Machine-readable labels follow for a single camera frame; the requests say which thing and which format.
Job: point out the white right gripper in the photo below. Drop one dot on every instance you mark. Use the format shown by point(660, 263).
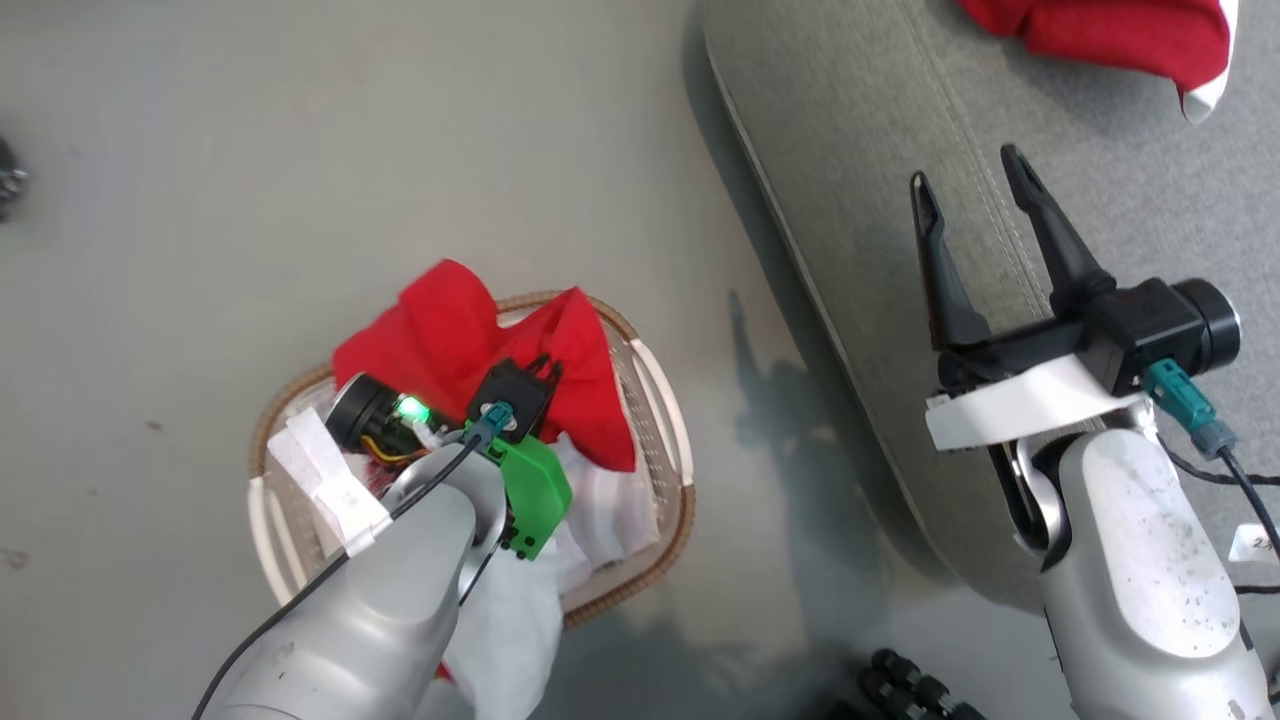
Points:
point(1020, 395)

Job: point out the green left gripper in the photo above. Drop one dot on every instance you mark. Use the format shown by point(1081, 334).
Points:
point(535, 490)

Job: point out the plain red garment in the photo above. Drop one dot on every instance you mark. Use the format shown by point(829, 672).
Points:
point(450, 330)

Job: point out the red jersey with white trim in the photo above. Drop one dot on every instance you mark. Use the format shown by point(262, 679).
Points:
point(1120, 35)

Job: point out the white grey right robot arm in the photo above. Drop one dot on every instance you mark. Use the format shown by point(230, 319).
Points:
point(1140, 570)

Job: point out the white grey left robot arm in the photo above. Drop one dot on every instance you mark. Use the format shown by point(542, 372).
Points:
point(370, 600)

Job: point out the grey fabric sofa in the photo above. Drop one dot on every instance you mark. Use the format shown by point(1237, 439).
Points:
point(900, 250)

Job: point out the white garment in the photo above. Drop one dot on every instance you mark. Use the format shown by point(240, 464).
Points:
point(600, 510)

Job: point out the woven laundry basket white rim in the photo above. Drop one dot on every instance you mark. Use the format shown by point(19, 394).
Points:
point(660, 420)

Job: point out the white tape label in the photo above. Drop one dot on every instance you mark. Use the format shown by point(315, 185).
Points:
point(1258, 543)
point(335, 485)

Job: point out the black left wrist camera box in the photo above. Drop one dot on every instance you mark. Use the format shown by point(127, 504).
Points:
point(512, 390)

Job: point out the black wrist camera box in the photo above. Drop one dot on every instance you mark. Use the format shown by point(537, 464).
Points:
point(512, 390)
point(1150, 320)

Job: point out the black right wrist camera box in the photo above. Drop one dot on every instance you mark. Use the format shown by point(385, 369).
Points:
point(1150, 320)

